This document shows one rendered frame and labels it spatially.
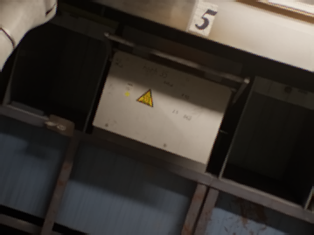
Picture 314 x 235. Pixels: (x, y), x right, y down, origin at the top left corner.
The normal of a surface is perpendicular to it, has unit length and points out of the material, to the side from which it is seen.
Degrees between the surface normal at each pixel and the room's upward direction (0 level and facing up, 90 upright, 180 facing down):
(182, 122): 90
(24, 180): 90
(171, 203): 90
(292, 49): 80
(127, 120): 90
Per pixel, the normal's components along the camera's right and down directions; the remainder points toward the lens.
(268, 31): -0.04, -0.07
